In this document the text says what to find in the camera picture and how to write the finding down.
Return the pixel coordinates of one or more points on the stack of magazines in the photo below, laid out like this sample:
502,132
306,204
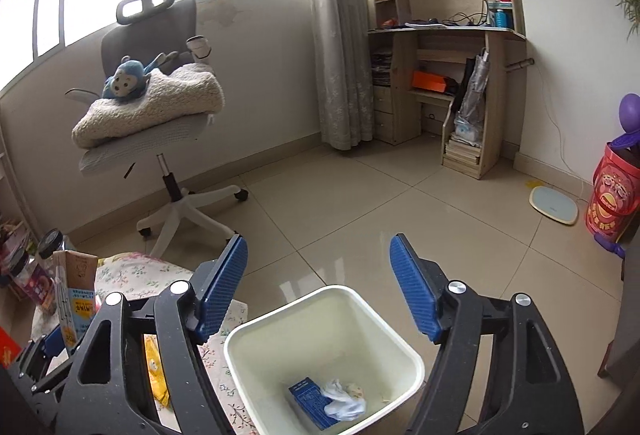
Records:
381,67

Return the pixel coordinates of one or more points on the stack of books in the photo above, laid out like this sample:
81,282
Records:
462,154

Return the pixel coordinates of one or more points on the purple-label clear plastic jar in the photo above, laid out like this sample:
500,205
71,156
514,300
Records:
40,287

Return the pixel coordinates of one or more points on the white tissue pack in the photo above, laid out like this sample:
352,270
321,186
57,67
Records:
466,125

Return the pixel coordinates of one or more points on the floral tablecloth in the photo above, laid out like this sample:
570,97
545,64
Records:
145,272

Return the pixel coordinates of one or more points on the orange box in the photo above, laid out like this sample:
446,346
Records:
429,81

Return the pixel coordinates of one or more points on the red gift bag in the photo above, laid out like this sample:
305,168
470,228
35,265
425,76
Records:
10,347

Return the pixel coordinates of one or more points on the grey office chair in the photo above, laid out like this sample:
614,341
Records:
125,46

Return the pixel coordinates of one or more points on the silver folded umbrella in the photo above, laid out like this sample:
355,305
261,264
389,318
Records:
472,97

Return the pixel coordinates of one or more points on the grey patterned curtain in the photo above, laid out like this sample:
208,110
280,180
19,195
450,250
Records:
340,40

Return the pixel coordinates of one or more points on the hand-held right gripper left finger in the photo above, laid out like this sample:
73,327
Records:
225,285

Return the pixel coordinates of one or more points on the wooden computer desk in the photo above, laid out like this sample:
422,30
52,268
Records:
492,90

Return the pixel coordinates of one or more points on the crumpled white tissue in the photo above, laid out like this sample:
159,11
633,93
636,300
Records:
345,402

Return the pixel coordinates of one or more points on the yellow snack packet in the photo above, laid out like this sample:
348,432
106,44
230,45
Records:
155,365

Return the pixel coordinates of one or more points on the blue cardboard box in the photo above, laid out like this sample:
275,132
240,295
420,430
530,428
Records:
306,399

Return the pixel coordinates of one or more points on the red printed drum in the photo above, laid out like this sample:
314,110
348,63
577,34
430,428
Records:
611,200

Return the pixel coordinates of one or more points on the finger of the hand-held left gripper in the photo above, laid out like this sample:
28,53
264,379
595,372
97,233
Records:
55,337

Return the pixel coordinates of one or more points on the light blue bathroom scale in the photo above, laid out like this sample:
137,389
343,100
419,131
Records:
552,205

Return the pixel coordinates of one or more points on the blue bottle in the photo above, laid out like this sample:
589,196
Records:
501,18

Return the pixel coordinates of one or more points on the blue monkey plush toy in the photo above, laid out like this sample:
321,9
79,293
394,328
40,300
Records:
122,82

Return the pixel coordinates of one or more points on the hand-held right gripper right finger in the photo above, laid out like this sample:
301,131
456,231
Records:
412,285

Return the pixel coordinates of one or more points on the black-lid clear plastic jar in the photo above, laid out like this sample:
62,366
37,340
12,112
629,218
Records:
50,242

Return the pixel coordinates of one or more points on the white plastic trash bin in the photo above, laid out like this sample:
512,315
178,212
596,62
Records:
280,340

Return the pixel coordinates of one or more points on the cream fleece blanket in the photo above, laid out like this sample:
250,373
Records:
160,107

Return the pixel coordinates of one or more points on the brown and blue drink carton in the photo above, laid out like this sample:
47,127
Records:
75,276

